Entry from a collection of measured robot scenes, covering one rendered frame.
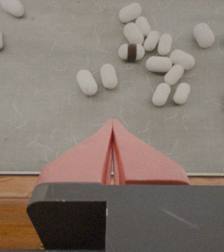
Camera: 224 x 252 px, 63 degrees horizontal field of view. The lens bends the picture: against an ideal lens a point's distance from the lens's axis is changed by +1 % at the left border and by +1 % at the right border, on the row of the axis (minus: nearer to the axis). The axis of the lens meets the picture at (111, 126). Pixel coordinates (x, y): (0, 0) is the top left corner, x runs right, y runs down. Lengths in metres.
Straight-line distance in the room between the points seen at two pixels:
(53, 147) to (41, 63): 0.13
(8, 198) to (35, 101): 0.13
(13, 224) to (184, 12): 0.38
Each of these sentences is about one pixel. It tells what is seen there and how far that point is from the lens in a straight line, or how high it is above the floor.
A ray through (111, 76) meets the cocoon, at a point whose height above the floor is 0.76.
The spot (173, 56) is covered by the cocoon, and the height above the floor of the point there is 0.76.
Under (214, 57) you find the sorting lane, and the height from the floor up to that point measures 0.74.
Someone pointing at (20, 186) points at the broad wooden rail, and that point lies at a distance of 0.25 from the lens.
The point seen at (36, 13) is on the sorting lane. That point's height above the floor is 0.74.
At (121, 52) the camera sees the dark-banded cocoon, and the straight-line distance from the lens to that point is 0.28.
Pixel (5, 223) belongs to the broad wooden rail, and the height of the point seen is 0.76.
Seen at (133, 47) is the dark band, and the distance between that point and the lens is 0.28.
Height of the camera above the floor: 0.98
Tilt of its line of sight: 76 degrees down
